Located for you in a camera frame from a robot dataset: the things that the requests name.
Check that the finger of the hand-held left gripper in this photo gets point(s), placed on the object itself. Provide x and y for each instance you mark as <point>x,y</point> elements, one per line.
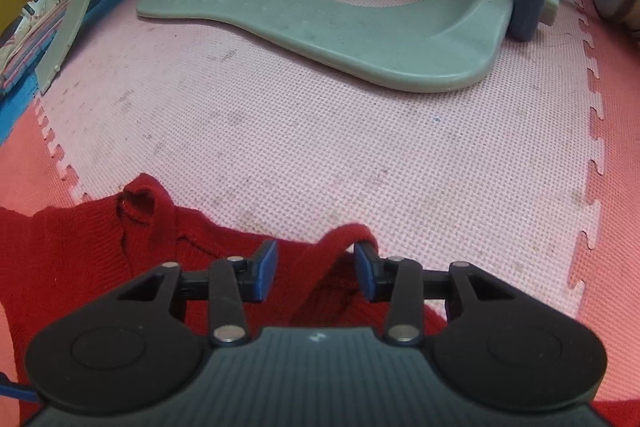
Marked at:
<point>15,388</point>

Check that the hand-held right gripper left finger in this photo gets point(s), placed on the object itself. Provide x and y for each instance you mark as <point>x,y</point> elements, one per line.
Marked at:
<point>269,269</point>

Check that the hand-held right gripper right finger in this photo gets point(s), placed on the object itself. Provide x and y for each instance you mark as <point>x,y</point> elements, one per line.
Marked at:
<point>364,272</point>

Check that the red knit sweater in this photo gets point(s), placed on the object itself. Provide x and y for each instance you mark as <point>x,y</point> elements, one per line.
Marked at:
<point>65,257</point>

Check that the pink foam floor mat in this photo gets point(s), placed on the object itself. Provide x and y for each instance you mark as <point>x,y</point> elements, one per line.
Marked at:
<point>325,132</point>

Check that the grey blue toddler swing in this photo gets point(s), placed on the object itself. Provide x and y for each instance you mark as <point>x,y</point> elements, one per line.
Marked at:
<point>375,37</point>

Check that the blue foam floor mat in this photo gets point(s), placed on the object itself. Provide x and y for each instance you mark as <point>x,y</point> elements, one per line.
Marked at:
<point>15,117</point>

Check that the red foam floor mat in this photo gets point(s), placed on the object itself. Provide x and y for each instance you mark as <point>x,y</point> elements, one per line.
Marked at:
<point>620,182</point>

